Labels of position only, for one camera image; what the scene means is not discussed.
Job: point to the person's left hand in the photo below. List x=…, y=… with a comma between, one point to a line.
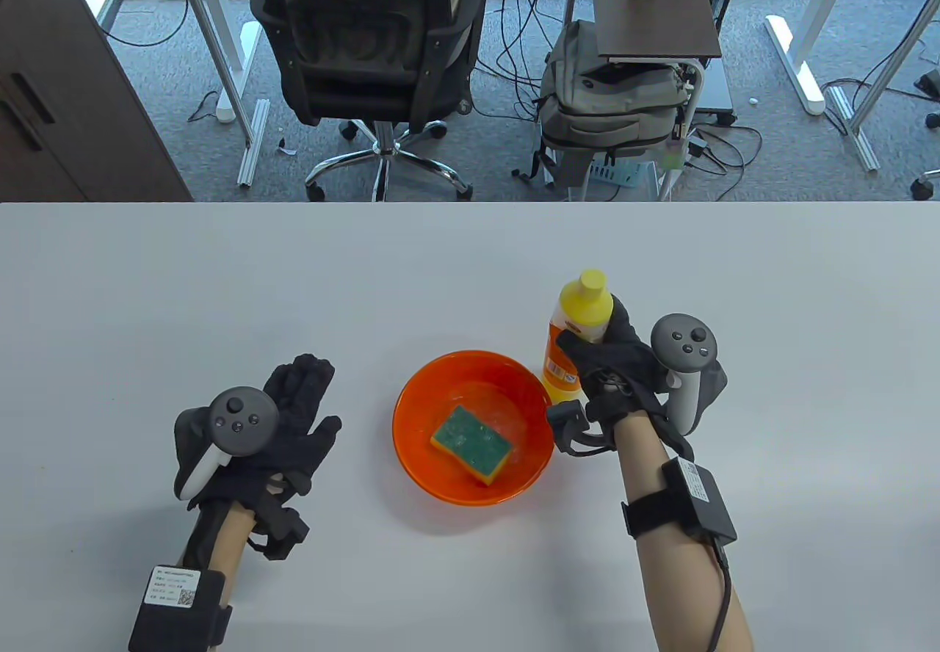
x=305, y=402

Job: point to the person's right hand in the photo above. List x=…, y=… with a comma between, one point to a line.
x=617, y=373

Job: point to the yellow orange dish soap bottle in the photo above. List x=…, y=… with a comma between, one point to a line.
x=584, y=307

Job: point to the orange plastic bowl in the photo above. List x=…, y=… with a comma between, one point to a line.
x=426, y=461

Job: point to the green and yellow sponge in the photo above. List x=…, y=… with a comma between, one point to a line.
x=470, y=443

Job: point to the person's left forearm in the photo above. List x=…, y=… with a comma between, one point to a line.
x=235, y=542

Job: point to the black right forearm sensor box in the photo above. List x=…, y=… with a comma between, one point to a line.
x=698, y=494

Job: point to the black left forearm sensor box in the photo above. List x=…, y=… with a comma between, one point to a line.
x=176, y=615

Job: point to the grey left hand controller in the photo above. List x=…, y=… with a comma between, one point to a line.
x=242, y=417

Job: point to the grey hand controller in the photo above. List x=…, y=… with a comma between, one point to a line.
x=683, y=340
x=242, y=417

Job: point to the grey right hand controller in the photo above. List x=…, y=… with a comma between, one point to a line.
x=683, y=340

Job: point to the grey backpack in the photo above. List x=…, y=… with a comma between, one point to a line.
x=602, y=109

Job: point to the black mesh office chair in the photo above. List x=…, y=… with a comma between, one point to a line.
x=352, y=87

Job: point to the dark brown side table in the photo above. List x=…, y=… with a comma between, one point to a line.
x=653, y=20

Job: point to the dark brown cabinet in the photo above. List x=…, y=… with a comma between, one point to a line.
x=59, y=94

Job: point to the black chair caster base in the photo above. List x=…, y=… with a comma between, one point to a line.
x=927, y=83

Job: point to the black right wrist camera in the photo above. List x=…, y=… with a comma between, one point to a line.
x=567, y=417

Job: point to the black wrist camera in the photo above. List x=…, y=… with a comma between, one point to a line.
x=283, y=531
x=567, y=417

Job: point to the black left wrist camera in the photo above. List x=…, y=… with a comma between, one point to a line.
x=283, y=531

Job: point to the aluminium rail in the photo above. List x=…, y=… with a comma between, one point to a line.
x=855, y=131
x=253, y=145

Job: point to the white desk leg frame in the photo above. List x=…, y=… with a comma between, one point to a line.
x=797, y=57
x=233, y=94

